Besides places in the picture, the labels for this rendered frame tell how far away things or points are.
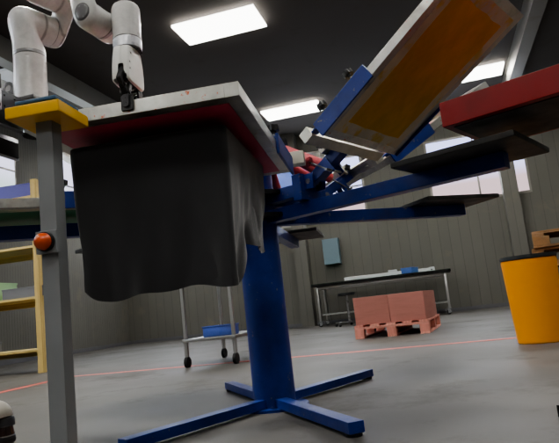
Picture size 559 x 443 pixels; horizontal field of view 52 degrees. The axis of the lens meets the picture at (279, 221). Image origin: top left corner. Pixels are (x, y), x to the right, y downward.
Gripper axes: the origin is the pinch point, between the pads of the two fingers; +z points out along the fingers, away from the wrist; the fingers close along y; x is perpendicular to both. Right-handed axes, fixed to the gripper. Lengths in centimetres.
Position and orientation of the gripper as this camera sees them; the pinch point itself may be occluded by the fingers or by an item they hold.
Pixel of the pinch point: (131, 105)
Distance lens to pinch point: 156.7
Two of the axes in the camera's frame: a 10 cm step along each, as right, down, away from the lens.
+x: 9.8, -1.3, -1.6
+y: -1.8, -1.6, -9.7
